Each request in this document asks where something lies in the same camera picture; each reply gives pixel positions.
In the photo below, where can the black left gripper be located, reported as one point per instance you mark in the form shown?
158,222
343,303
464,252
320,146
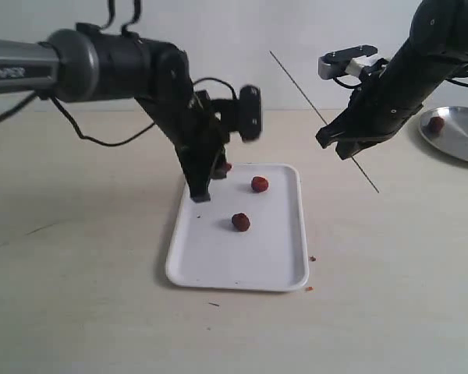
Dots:
187,119

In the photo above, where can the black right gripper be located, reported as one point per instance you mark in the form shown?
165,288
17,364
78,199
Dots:
384,103

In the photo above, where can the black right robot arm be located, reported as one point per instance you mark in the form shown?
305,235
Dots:
437,48

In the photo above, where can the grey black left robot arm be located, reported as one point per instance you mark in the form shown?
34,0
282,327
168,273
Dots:
84,65

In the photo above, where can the white rectangular plastic tray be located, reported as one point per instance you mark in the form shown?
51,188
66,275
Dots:
206,251

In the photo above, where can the round metal plate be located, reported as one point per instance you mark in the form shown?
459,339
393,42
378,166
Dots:
453,139

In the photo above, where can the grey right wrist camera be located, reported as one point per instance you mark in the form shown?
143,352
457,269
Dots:
334,64

